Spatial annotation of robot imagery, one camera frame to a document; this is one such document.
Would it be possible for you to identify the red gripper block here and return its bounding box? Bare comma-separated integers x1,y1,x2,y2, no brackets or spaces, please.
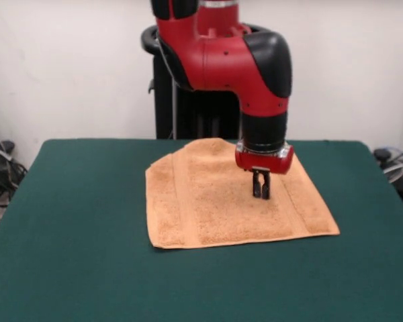
234,142,295,201

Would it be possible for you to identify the tan terry towel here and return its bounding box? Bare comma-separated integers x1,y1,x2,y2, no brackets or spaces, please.
144,137,341,251

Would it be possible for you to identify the grey curved stand base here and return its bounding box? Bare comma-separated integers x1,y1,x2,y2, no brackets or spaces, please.
382,160,403,217

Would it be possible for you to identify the dark green table cloth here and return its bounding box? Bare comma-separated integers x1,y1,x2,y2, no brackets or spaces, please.
0,139,403,322

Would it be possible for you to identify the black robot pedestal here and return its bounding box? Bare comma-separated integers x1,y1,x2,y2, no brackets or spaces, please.
140,21,273,140

